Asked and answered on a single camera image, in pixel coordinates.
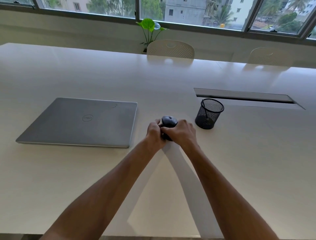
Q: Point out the person's left hand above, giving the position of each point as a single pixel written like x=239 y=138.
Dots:
x=153 y=135

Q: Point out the person's right hand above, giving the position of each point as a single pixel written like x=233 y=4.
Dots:
x=183 y=132

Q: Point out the person's left thumb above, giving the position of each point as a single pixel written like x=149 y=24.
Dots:
x=157 y=121

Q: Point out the person's right fingers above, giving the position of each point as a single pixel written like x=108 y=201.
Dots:
x=170 y=131

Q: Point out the black computer mouse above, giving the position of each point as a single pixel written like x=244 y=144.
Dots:
x=168 y=124

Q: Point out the person's left forearm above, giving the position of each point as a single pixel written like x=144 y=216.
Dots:
x=103 y=190

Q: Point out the person's right forearm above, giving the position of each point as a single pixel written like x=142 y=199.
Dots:
x=222 y=192

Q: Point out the black mesh pen holder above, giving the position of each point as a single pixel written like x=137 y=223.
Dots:
x=209 y=114

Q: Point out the white perforated chair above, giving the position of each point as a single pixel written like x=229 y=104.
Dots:
x=170 y=49
x=269 y=56

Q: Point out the grey closed laptop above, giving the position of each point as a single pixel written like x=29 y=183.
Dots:
x=80 y=122

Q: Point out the green potted plant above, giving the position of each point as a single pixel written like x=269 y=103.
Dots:
x=150 y=31

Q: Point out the window frame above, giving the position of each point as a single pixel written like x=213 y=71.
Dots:
x=158 y=23

